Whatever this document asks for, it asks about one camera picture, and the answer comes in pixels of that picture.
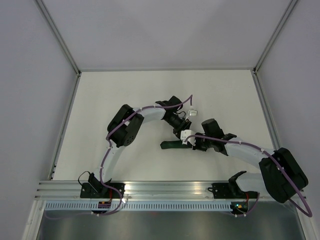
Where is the right aluminium frame post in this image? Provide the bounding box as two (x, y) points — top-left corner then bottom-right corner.
(251, 0), (300, 75)

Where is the aluminium front rail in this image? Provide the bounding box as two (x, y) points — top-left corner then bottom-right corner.
(34, 180), (244, 201)

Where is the dark green cloth napkin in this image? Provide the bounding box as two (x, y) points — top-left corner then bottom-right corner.
(160, 140), (193, 150)

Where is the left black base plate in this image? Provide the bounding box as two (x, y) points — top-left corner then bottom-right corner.
(80, 182), (125, 199)

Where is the left aluminium frame post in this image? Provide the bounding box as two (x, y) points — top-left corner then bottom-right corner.
(33, 0), (82, 76)

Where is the white slotted cable duct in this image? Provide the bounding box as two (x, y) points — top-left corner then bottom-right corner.
(45, 200), (232, 212)

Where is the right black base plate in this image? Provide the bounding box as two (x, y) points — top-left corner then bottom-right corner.
(207, 182), (258, 200)

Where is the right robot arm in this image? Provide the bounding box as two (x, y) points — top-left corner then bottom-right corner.
(188, 118), (309, 203)

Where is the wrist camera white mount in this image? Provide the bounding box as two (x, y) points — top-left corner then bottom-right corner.
(180, 129), (196, 146)
(186, 105), (198, 118)

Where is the purple cable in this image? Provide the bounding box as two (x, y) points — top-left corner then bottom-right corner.
(44, 94), (194, 221)
(184, 134), (313, 218)

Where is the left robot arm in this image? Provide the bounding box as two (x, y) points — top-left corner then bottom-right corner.
(81, 96), (193, 198)

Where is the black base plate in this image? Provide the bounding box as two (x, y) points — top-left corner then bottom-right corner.
(80, 182), (125, 199)
(207, 182), (258, 200)

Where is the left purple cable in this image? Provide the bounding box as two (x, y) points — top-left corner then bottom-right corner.
(44, 94), (194, 221)

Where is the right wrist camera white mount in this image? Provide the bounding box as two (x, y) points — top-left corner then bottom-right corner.
(180, 129), (196, 146)

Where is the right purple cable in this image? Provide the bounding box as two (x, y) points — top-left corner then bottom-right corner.
(184, 134), (313, 218)

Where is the aluminium frame post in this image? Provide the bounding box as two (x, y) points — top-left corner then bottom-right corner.
(33, 0), (82, 76)
(251, 0), (300, 75)

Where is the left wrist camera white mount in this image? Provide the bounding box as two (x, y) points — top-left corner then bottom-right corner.
(186, 105), (198, 118)

